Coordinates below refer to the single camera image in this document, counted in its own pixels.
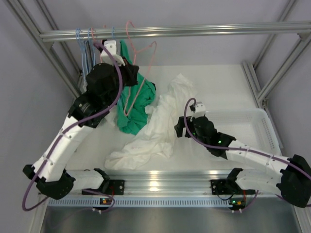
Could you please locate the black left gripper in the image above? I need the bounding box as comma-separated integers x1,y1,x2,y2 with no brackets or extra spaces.
105,56,139,106

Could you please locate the pink wire hanger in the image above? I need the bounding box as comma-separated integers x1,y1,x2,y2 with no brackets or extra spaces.
123,20,158,117

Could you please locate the white tank top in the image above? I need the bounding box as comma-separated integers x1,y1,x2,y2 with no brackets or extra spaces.
104,74,196,170

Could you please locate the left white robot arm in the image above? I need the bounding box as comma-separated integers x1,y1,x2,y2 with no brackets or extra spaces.
23,61,139,200

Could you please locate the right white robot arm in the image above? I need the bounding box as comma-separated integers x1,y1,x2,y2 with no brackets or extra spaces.
174,116,311,208

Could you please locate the blue hanger holding green shirt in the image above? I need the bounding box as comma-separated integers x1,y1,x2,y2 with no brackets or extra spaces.
111,26,117,41

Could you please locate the green shirt on hanger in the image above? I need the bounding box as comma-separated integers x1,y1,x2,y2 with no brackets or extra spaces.
116,39,156,135

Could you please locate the white perforated plastic basket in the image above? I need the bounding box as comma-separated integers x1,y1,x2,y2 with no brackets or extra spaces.
206,108,281,155

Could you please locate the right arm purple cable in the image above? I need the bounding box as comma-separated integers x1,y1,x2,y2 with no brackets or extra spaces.
183,98,311,180

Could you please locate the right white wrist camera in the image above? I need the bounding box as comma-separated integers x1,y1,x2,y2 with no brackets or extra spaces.
190,101,207,121

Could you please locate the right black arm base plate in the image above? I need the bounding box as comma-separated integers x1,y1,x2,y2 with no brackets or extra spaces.
210,179,232,195

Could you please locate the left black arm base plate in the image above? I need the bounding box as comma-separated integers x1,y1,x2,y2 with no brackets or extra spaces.
82,180,125,196

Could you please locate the slotted grey cable duct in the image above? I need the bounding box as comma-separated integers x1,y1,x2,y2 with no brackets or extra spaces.
48,196,232,207

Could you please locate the aluminium hanging rail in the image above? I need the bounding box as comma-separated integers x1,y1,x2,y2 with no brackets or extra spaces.
39,21,311,42

